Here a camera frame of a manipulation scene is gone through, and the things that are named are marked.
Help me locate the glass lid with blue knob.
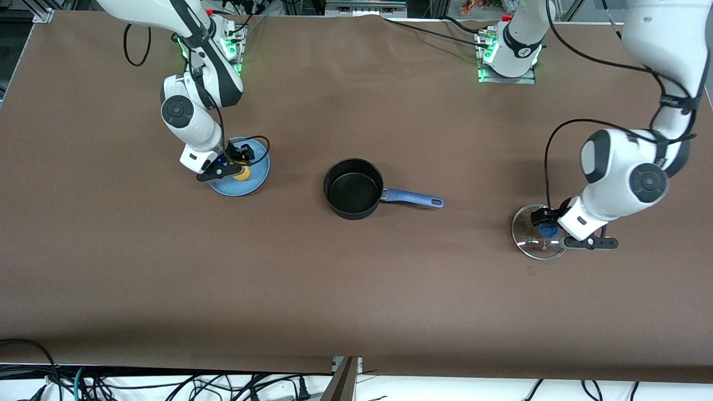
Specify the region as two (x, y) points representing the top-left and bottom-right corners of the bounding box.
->
(511, 204), (569, 261)

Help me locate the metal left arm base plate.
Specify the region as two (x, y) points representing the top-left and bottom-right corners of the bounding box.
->
(475, 28), (538, 85)

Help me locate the black cable across table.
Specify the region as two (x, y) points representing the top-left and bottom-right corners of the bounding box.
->
(383, 17), (492, 50)

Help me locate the aluminium frame profile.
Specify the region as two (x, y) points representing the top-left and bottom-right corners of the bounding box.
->
(320, 356), (363, 401)

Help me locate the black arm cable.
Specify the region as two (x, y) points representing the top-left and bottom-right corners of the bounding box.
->
(544, 0), (698, 210)
(123, 22), (272, 168)

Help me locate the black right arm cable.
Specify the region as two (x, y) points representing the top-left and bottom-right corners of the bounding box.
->
(123, 22), (272, 168)

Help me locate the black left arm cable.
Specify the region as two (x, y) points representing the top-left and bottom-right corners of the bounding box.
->
(544, 0), (698, 210)

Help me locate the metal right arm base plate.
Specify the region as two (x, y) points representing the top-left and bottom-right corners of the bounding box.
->
(177, 14), (249, 76)

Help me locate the black looped floor cable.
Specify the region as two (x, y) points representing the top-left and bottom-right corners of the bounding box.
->
(0, 338), (65, 401)

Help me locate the black pot with blue handle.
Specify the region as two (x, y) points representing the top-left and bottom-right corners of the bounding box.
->
(323, 158), (446, 221)

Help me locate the blue round plate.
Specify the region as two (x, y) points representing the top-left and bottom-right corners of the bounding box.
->
(207, 136), (271, 197)

